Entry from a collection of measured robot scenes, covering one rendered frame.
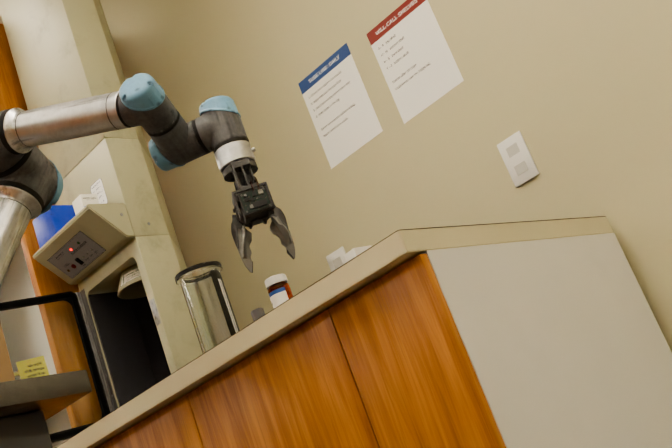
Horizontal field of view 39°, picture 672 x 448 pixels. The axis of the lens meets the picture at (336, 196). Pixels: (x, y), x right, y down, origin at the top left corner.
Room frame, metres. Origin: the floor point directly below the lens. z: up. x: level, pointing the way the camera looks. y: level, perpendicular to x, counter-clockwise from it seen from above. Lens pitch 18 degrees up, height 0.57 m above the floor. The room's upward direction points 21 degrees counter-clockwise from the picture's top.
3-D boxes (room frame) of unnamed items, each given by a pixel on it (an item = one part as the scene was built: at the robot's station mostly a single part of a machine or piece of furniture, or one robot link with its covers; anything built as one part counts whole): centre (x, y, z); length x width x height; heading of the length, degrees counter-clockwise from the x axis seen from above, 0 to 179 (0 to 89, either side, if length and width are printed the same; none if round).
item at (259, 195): (1.77, 0.16, 1.19); 0.09 x 0.08 x 0.12; 12
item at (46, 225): (2.47, 0.75, 1.56); 0.10 x 0.10 x 0.09; 50
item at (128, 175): (2.56, 0.58, 1.33); 0.32 x 0.25 x 0.77; 50
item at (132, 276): (2.53, 0.58, 1.34); 0.18 x 0.18 x 0.05
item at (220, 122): (1.78, 0.16, 1.35); 0.09 x 0.08 x 0.11; 82
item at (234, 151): (1.78, 0.16, 1.27); 0.08 x 0.08 x 0.05
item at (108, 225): (2.42, 0.69, 1.46); 0.32 x 0.11 x 0.10; 50
